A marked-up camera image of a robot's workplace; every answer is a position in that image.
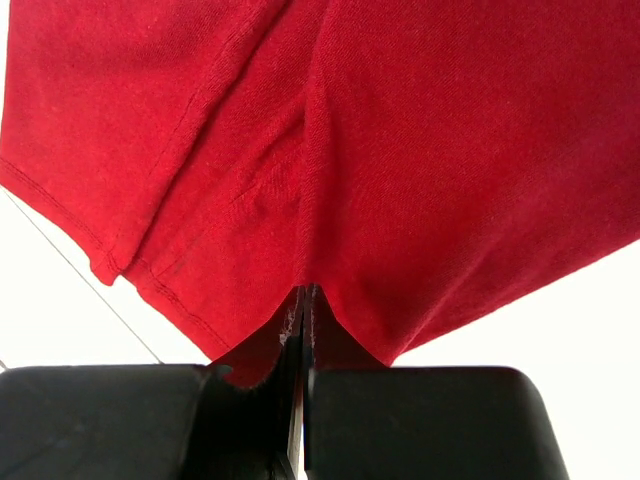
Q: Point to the aluminium table frame rail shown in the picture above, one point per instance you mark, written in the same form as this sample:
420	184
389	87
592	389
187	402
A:
50	314

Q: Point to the red t shirt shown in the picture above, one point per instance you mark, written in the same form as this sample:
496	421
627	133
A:
423	162

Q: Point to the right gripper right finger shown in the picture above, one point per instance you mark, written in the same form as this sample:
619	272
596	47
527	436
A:
363	420

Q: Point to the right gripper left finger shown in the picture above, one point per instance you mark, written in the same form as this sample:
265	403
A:
238	418

